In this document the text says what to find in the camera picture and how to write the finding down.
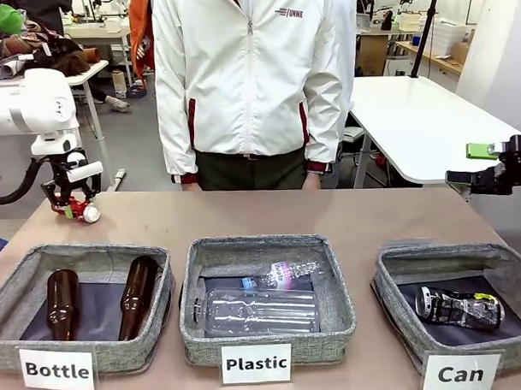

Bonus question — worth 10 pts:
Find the white Can label card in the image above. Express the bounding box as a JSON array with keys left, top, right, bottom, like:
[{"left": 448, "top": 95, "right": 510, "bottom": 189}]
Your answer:
[{"left": 421, "top": 347, "right": 505, "bottom": 390}]

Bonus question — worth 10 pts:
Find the red aluminium drink can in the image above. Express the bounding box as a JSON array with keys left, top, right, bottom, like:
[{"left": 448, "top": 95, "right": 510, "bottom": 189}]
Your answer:
[{"left": 50, "top": 195, "right": 103, "bottom": 227}]

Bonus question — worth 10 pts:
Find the brown cardboard box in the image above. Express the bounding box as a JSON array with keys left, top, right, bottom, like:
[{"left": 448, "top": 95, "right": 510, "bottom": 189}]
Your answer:
[{"left": 357, "top": 32, "right": 391, "bottom": 78}]

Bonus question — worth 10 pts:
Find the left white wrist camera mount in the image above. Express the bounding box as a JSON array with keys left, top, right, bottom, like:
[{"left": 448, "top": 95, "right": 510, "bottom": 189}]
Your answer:
[{"left": 65, "top": 150, "right": 104, "bottom": 183}]

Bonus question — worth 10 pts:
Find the black aluminium drink can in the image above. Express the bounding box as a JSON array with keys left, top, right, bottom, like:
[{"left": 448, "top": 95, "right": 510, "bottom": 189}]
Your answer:
[{"left": 413, "top": 283, "right": 506, "bottom": 334}]

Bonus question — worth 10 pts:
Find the black tripod pole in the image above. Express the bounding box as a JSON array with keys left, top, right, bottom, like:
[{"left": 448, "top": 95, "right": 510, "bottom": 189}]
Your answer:
[{"left": 407, "top": 0, "right": 447, "bottom": 79}]

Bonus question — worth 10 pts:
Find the brown glass beer bottle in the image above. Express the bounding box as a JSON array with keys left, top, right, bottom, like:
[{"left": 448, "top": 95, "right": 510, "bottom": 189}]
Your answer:
[
  {"left": 115, "top": 254, "right": 161, "bottom": 343},
  {"left": 44, "top": 268, "right": 83, "bottom": 343}
]

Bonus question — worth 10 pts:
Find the large clear plastic bottle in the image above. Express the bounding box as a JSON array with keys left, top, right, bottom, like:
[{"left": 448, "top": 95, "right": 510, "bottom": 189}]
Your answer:
[{"left": 191, "top": 283, "right": 323, "bottom": 340}]

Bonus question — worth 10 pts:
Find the person in white jacket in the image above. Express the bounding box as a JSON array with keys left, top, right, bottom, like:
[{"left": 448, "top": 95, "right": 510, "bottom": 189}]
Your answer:
[{"left": 150, "top": 0, "right": 364, "bottom": 194}]

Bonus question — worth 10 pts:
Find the white sneaker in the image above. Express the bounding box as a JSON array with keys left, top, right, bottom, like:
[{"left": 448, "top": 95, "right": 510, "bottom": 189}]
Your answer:
[{"left": 104, "top": 93, "right": 132, "bottom": 114}]

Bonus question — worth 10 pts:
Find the small carton on floor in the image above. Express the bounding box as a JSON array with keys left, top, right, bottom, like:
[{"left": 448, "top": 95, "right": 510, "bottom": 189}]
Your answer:
[{"left": 110, "top": 69, "right": 127, "bottom": 99}]

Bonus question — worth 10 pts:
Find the small clear plastic bottle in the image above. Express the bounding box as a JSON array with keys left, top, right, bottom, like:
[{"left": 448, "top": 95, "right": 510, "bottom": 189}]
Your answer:
[{"left": 240, "top": 258, "right": 322, "bottom": 293}]

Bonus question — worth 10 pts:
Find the person's left forearm white sleeve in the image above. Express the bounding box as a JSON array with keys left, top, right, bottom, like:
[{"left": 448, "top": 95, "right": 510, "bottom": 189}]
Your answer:
[{"left": 298, "top": 85, "right": 347, "bottom": 175}]

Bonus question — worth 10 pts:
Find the stack of white boxes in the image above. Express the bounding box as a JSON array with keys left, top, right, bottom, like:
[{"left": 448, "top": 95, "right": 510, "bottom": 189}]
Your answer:
[{"left": 430, "top": 15, "right": 471, "bottom": 45}]

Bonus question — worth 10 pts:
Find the wooden workbench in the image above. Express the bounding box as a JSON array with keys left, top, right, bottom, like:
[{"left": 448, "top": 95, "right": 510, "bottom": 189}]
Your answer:
[{"left": 394, "top": 38, "right": 465, "bottom": 78}]

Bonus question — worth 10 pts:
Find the person in orange jacket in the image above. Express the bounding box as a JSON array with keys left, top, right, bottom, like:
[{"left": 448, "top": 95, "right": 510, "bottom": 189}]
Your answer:
[{"left": 127, "top": 0, "right": 158, "bottom": 83}]

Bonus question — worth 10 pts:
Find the pile of mixed clothes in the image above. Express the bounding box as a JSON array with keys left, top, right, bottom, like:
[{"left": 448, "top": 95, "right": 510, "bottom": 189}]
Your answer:
[{"left": 0, "top": 1, "right": 104, "bottom": 82}]

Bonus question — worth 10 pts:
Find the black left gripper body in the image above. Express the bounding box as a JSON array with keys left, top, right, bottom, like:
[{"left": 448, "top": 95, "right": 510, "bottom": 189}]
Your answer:
[{"left": 49, "top": 153, "right": 93, "bottom": 199}]

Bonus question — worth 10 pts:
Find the white Plastic label card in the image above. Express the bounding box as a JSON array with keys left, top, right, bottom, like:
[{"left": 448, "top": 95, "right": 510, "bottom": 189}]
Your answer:
[{"left": 220, "top": 342, "right": 293, "bottom": 386}]

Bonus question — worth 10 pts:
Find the white table with clothes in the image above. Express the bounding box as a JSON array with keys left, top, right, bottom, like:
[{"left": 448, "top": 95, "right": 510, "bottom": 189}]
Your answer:
[{"left": 0, "top": 58, "right": 114, "bottom": 192}]

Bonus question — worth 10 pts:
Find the grey fabric basket labelled Can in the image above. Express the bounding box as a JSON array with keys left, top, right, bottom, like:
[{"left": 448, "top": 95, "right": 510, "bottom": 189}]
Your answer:
[{"left": 370, "top": 235, "right": 521, "bottom": 378}]

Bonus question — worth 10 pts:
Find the white Bottle label card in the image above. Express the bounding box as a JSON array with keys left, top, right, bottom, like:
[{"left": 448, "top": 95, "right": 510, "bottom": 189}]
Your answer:
[{"left": 18, "top": 345, "right": 98, "bottom": 390}]

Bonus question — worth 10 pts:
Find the grey fabric basket labelled Plastic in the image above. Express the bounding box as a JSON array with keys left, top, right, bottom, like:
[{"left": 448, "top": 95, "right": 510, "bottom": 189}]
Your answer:
[{"left": 175, "top": 231, "right": 360, "bottom": 369}]

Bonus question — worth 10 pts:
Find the grey fabric basket labelled Bottle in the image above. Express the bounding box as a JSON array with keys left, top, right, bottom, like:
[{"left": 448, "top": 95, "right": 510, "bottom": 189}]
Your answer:
[{"left": 0, "top": 239, "right": 179, "bottom": 379}]

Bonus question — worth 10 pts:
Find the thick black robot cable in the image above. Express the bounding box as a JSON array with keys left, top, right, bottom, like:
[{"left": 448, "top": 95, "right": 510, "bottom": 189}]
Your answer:
[{"left": 0, "top": 157, "right": 47, "bottom": 206}]

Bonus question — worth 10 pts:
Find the person's right forearm white sleeve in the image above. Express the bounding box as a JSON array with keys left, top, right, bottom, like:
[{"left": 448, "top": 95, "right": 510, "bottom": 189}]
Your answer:
[{"left": 154, "top": 90, "right": 200, "bottom": 186}]

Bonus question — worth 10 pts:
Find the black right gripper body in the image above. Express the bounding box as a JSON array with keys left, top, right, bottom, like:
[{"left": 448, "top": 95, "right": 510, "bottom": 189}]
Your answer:
[{"left": 494, "top": 133, "right": 521, "bottom": 196}]

